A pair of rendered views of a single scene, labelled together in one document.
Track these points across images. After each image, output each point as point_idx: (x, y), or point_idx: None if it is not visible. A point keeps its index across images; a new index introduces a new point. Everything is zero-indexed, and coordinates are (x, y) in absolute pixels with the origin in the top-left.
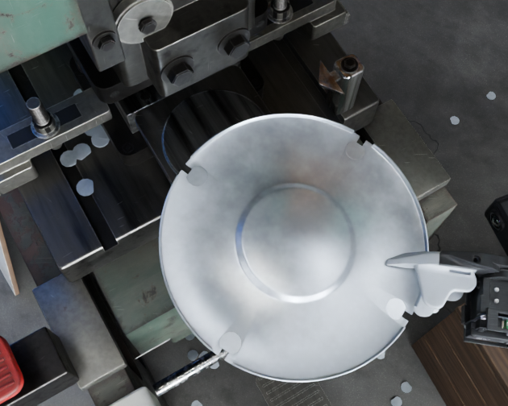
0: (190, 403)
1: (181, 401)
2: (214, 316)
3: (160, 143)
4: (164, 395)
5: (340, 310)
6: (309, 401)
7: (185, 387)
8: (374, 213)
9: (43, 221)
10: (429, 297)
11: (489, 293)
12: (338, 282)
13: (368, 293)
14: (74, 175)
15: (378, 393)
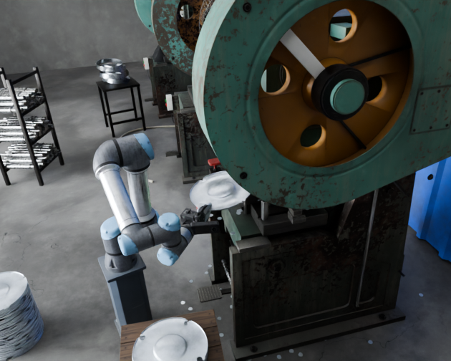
0: (221, 288)
1: (222, 286)
2: (210, 178)
3: None
4: (226, 282)
5: (203, 195)
6: (205, 296)
7: (227, 287)
8: (223, 202)
9: None
10: (198, 203)
11: (194, 212)
12: (209, 195)
13: (205, 200)
14: None
15: None
